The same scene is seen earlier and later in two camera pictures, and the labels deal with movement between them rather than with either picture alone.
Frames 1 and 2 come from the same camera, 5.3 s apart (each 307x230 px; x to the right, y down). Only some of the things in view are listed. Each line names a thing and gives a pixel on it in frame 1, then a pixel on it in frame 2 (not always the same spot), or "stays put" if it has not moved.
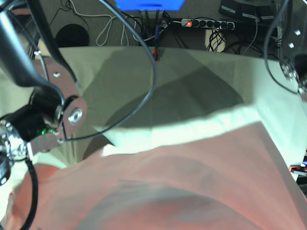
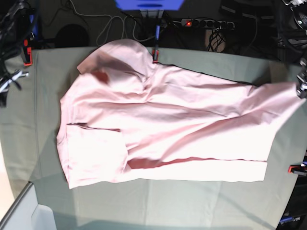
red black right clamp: (297, 168) stays put
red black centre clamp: (156, 54) stays put
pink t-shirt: (236, 179) -> (122, 115)
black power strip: (207, 23) stays put
